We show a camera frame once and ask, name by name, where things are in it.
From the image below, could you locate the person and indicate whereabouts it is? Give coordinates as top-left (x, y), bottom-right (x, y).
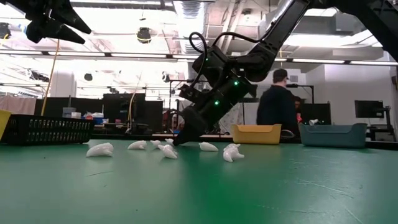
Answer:
top-left (256, 68), bottom-right (299, 134)
top-left (294, 95), bottom-right (304, 125)

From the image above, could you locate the black computer monitor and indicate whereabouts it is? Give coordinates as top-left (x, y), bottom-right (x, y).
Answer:
top-left (354, 100), bottom-right (384, 119)
top-left (300, 102), bottom-right (332, 125)

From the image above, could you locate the black slotted basket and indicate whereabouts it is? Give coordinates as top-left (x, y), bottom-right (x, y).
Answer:
top-left (1, 114), bottom-right (96, 146)

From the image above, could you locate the LED light bar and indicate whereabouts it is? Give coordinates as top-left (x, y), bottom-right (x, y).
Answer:
top-left (0, 49), bottom-right (398, 67)

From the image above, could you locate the yellow slotted basket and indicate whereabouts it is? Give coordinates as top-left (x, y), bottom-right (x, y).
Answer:
top-left (0, 109), bottom-right (13, 142)

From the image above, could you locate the black frame stand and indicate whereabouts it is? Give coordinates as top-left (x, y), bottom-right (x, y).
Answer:
top-left (285, 83), bottom-right (315, 105)

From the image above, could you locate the grey storage box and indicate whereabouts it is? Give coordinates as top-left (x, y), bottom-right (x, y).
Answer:
top-left (62, 106), bottom-right (77, 118)

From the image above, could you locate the pink curtain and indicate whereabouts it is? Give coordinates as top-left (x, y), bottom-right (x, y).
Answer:
top-left (0, 95), bottom-right (37, 116)

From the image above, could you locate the black round ceiling fixture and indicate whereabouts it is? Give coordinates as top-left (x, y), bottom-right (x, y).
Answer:
top-left (136, 27), bottom-right (152, 44)

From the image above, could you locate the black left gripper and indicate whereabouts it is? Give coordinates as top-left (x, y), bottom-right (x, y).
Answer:
top-left (9, 0), bottom-right (92, 44)

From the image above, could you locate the yellow power cable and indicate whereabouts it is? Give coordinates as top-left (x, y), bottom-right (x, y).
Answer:
top-left (40, 39), bottom-right (60, 116)

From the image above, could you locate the white column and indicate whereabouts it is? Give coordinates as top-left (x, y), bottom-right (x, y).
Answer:
top-left (49, 67), bottom-right (78, 98)

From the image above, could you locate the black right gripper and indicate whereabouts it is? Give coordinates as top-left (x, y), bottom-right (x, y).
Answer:
top-left (172, 46), bottom-right (258, 146)

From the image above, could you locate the black partition wall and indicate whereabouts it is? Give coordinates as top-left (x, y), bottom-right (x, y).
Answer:
top-left (34, 92), bottom-right (165, 135)

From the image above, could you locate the yellow plastic tub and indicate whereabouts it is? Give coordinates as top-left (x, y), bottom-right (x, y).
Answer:
top-left (231, 123), bottom-right (282, 146)

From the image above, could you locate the silver ventilation duct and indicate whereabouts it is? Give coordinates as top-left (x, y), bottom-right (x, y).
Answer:
top-left (172, 0), bottom-right (208, 100)

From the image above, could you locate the blue-grey plastic tub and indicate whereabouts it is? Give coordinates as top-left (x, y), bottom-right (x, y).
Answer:
top-left (298, 123), bottom-right (369, 149)

